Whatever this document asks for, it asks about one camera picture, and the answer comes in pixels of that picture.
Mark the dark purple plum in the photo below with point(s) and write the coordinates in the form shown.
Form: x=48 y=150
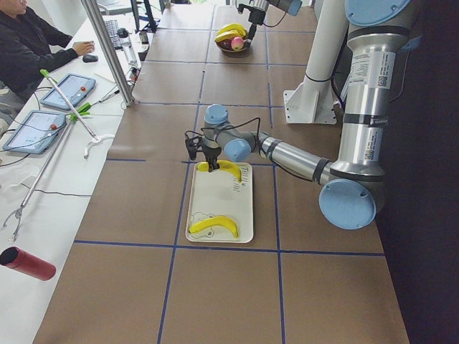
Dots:
x=225 y=44

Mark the red cylinder bottle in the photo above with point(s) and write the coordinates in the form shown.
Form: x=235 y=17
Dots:
x=24 y=262

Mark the long reacher grabber tool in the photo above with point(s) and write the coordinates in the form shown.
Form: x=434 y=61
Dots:
x=17 y=213

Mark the black computer mouse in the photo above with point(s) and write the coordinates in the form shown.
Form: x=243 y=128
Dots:
x=89 y=58

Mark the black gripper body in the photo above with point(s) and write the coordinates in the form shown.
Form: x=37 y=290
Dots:
x=211 y=152
x=257 y=16

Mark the brown wicker basket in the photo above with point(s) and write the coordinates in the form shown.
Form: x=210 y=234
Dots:
x=238 y=54

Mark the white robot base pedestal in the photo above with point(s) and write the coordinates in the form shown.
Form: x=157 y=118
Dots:
x=312 y=101

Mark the blue tablet near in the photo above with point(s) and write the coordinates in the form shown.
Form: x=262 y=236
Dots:
x=36 y=133

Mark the seated person in black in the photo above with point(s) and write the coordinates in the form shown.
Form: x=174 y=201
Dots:
x=29 y=45

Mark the yellow banana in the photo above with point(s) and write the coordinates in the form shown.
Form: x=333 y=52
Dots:
x=224 y=165
x=223 y=221
x=231 y=34

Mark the aluminium frame post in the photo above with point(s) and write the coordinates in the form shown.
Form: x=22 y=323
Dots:
x=96 y=19

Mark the blue tablet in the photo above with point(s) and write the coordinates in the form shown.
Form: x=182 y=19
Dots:
x=36 y=133
x=75 y=87

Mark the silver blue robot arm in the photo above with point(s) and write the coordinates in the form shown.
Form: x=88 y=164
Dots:
x=352 y=186
x=290 y=7

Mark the blue tablet far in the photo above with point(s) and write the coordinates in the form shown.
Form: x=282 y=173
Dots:
x=75 y=87

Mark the clear water bottle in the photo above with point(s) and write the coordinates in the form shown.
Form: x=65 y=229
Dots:
x=125 y=42

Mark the white bear tray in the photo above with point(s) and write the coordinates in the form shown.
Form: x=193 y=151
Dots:
x=220 y=194

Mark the green handled grabber tool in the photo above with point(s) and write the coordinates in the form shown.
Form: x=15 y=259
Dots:
x=96 y=139

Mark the pink red apple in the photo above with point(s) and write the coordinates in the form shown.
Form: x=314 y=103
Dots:
x=238 y=44

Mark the yellow-green banana leftmost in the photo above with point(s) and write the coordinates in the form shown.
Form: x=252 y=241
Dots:
x=233 y=26

